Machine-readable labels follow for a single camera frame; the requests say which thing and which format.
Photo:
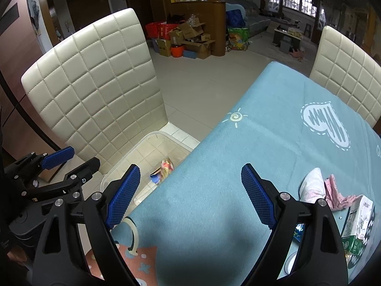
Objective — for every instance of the cream quilted chair middle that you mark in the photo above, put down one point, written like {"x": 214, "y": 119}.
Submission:
{"x": 347, "y": 71}

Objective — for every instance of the cream quilted chair left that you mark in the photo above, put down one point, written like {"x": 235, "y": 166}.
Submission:
{"x": 97, "y": 90}

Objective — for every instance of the white plastic jar lid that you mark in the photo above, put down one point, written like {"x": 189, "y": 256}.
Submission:
{"x": 290, "y": 262}

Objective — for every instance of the wooden room divider shelf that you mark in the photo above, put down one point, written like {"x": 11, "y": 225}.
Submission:
{"x": 210, "y": 12}

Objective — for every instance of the clear plastic trash bin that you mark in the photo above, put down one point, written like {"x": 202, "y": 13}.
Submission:
{"x": 147, "y": 155}

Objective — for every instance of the orange plastic bucket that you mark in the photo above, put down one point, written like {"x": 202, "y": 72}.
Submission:
{"x": 177, "y": 50}

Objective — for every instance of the dark low coffee table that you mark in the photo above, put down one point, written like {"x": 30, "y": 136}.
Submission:
{"x": 287, "y": 42}

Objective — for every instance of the pile of cardboard boxes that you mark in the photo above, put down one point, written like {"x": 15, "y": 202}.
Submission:
{"x": 191, "y": 34}

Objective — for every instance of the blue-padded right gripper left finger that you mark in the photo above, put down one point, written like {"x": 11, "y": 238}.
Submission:
{"x": 59, "y": 256}

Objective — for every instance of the colourful green shopping bag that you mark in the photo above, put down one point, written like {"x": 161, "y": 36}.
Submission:
{"x": 238, "y": 38}

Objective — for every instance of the teal patterned tablecloth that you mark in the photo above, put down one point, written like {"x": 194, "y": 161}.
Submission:
{"x": 284, "y": 191}

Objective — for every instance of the green white milk carton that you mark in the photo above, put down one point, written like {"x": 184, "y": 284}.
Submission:
{"x": 357, "y": 229}

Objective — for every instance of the pink crumpled paper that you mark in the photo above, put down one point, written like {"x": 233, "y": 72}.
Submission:
{"x": 334, "y": 198}

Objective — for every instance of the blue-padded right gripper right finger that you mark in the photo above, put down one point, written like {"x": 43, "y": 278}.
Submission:
{"x": 320, "y": 258}

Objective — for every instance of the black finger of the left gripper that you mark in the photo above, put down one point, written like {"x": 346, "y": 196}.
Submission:
{"x": 84, "y": 172}

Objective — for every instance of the red yellow snack wrapper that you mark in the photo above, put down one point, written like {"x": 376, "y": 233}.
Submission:
{"x": 166, "y": 168}

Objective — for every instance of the white knotted plastic bag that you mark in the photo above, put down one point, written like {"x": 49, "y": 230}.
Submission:
{"x": 312, "y": 187}

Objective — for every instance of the blue snack wrapper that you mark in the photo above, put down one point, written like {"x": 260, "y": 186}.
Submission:
{"x": 298, "y": 232}

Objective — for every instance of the person's left hand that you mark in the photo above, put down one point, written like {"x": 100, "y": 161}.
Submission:
{"x": 18, "y": 255}

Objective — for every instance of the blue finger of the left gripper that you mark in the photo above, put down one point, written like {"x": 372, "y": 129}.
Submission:
{"x": 56, "y": 159}

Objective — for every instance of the cream quilted chair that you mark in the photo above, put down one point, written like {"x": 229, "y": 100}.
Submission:
{"x": 347, "y": 71}
{"x": 97, "y": 90}

